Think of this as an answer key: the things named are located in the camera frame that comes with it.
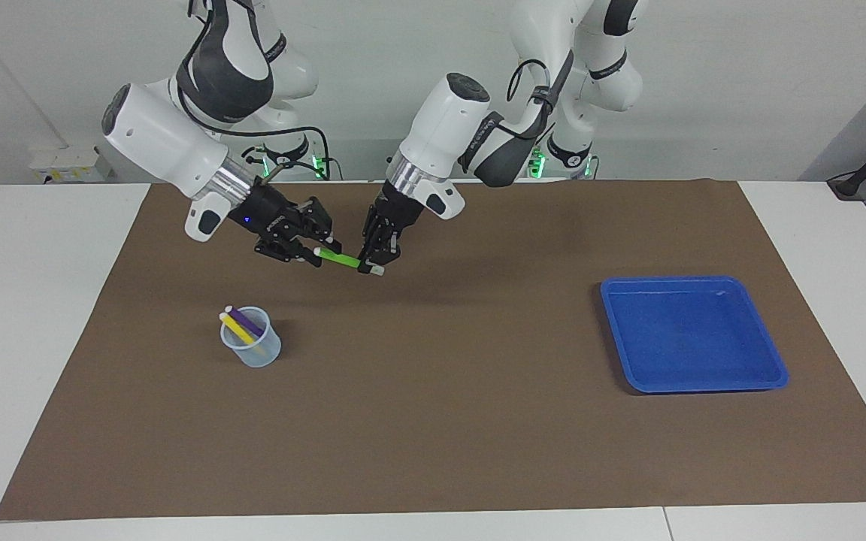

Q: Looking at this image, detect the white power box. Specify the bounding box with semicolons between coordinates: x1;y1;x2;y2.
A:
29;147;113;183

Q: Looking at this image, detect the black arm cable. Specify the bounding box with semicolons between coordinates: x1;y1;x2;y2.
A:
489;59;577;140
177;0;331;181

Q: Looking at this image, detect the purple marker pen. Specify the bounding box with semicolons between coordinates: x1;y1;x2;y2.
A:
224;305;267;339

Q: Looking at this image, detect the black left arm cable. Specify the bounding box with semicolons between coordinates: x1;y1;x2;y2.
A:
489;59;577;140

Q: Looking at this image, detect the translucent plastic cup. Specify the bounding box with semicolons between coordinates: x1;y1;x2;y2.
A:
220;306;282;368

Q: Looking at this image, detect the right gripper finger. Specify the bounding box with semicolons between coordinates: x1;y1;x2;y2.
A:
256;242;319;265
311;198;342;252

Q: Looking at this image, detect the blue plastic tray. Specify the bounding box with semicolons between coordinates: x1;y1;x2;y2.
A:
600;276;789;394

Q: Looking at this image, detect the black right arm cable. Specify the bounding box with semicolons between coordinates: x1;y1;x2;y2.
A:
177;0;331;181

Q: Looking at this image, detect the brown table mat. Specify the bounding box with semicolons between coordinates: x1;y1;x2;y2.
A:
0;179;866;521

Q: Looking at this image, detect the green marker pen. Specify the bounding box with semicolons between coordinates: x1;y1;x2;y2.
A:
313;247;386;277

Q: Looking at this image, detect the yellow marker pen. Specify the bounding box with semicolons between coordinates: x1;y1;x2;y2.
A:
220;312;257;346

